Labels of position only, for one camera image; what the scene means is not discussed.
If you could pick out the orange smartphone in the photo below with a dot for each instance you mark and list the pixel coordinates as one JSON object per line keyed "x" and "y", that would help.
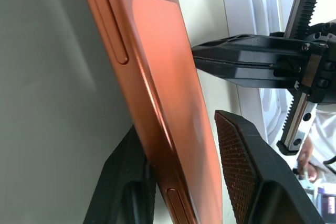
{"x": 162, "y": 77}

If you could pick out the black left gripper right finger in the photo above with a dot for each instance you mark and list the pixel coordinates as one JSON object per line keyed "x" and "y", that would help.
{"x": 265, "y": 166}

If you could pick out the small purple container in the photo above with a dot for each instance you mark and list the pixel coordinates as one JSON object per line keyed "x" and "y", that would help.
{"x": 326, "y": 200}

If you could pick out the bystander bare hand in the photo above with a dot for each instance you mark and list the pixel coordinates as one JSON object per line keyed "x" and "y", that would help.
{"x": 307, "y": 158}

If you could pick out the bystander white sleeve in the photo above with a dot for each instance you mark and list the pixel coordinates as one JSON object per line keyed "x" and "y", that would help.
{"x": 325, "y": 132}

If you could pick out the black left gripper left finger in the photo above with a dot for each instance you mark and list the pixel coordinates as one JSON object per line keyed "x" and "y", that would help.
{"x": 120, "y": 182}

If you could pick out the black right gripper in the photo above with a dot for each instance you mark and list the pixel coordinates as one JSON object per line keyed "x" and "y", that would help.
{"x": 324, "y": 77}

